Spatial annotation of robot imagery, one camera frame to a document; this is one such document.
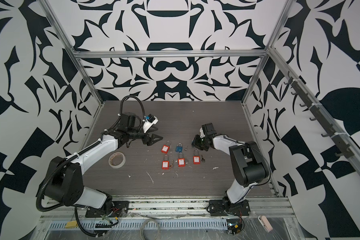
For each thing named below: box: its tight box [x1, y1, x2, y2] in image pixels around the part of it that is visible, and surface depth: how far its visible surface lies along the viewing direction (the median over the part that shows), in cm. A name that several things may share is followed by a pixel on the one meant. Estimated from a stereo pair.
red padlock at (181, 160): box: [177, 152, 186, 167], surface depth 91 cm
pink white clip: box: [258, 215, 273, 233], surface depth 70 cm
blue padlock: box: [175, 143, 183, 153], surface depth 98 cm
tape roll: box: [108, 152, 126, 169], surface depth 90 cm
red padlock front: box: [161, 154, 170, 170], surface depth 90 cm
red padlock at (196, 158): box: [193, 149, 201, 165], surface depth 91 cm
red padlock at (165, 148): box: [161, 140, 171, 154], surface depth 96 cm
